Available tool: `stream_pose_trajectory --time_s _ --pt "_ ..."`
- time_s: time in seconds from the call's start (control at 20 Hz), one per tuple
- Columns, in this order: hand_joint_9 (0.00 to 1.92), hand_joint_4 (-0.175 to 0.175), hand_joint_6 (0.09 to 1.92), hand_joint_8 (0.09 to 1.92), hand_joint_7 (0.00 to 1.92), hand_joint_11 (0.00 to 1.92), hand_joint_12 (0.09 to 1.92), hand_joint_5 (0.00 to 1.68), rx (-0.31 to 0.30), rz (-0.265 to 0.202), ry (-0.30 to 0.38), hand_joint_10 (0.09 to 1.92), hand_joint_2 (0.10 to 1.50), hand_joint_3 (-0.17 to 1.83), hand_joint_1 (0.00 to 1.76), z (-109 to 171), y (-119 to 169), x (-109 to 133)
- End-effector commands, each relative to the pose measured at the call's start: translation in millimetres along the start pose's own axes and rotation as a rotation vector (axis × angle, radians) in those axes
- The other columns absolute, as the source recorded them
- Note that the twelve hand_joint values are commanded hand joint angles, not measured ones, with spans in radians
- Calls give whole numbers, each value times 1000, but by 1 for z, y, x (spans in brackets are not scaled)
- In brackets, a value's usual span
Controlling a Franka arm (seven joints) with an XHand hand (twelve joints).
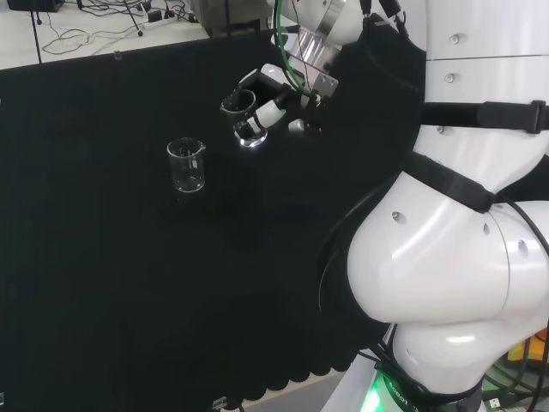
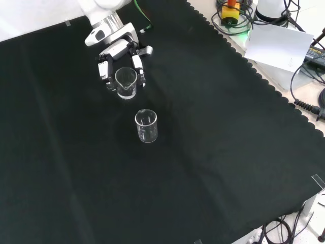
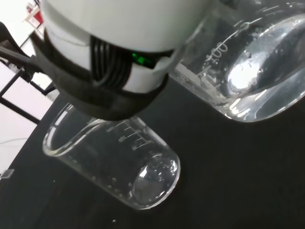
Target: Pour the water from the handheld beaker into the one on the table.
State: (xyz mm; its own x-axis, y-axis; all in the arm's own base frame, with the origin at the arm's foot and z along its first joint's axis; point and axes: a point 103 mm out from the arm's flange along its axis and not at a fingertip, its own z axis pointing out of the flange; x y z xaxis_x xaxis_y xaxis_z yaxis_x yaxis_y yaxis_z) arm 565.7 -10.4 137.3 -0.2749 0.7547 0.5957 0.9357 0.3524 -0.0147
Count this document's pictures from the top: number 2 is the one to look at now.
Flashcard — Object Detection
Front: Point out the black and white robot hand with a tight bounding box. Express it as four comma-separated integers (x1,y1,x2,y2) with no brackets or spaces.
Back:
84,21,154,92

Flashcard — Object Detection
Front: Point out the clear spouted glass beaker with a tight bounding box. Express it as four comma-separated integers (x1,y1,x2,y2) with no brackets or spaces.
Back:
114,67,138,100

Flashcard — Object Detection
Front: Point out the white backdrop sheet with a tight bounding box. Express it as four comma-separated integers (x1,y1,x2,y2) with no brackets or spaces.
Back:
0,0,88,43

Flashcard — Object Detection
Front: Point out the yellow stop button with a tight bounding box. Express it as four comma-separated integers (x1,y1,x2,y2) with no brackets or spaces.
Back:
221,0,241,26

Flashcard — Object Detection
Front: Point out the black scalloped bench cloth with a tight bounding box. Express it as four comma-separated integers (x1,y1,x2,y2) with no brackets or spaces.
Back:
0,0,325,244

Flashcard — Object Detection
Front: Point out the white base with black band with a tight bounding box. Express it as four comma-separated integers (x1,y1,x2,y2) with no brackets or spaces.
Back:
254,0,289,24

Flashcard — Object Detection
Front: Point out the pale board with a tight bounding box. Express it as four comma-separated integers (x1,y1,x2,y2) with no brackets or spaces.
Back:
243,57,309,90

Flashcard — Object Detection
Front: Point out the white paper sheet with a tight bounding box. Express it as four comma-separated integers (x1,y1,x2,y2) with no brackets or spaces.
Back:
244,24,315,74

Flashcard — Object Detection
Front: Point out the black power adapter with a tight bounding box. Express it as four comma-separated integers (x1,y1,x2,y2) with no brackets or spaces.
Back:
303,43,325,67

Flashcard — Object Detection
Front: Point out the black tripod leg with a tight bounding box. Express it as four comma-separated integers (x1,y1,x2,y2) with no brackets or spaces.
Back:
311,27,325,47

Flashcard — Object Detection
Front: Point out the green cable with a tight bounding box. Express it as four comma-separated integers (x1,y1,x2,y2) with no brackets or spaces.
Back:
133,0,155,33

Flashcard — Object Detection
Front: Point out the black coiled cable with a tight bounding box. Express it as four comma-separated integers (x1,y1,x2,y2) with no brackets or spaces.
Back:
211,0,255,36

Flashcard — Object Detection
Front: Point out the black adapter cable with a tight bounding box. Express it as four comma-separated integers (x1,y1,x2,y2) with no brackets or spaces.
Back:
290,59,325,103

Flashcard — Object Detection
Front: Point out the black ribbed cable plug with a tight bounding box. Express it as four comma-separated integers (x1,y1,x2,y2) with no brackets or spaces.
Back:
294,99,322,114

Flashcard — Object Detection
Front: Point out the black floor cable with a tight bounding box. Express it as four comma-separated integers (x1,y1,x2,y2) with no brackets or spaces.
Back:
261,208,321,244

